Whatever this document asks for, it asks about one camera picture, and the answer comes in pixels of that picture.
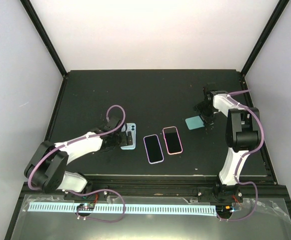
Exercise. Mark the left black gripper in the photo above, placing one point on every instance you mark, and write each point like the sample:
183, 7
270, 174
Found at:
124, 141

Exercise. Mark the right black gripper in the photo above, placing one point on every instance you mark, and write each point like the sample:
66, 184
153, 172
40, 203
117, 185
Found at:
209, 120

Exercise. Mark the light blue phone case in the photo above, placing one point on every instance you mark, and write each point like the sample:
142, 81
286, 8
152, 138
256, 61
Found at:
130, 127

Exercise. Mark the teal phone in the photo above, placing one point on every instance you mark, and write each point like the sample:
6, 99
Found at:
194, 122

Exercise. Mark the lilac phone case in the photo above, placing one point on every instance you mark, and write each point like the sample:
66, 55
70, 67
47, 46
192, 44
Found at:
148, 155

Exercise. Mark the black phone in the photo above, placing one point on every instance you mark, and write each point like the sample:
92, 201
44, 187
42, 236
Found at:
153, 148

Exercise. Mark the red phone case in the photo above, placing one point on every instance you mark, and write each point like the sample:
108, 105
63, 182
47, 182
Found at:
173, 140

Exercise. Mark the pink phone case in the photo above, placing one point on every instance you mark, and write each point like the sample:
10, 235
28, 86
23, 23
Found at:
163, 140

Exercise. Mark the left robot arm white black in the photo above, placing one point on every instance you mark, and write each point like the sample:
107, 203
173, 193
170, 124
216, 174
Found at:
46, 170

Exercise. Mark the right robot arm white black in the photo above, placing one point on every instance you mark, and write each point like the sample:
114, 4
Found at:
243, 135

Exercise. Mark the left small circuit board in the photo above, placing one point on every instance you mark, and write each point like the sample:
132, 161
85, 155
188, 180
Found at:
85, 207

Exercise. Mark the small circuit board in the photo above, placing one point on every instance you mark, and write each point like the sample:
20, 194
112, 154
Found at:
85, 207
229, 208

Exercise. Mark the right small circuit board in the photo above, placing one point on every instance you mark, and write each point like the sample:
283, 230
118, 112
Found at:
229, 208

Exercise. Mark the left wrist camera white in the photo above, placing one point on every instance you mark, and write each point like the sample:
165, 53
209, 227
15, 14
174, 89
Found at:
124, 128

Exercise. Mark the light blue slotted cable duct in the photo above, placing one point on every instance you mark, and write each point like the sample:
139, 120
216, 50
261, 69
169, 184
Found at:
137, 209

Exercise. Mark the right black frame post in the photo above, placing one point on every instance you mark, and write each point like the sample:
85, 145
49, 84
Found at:
268, 28

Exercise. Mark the black frame post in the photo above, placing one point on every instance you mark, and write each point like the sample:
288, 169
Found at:
32, 14
268, 28

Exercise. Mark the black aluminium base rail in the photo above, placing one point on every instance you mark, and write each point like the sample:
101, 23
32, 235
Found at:
206, 189

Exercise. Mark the left black frame post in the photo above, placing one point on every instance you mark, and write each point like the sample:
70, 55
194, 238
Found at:
32, 14

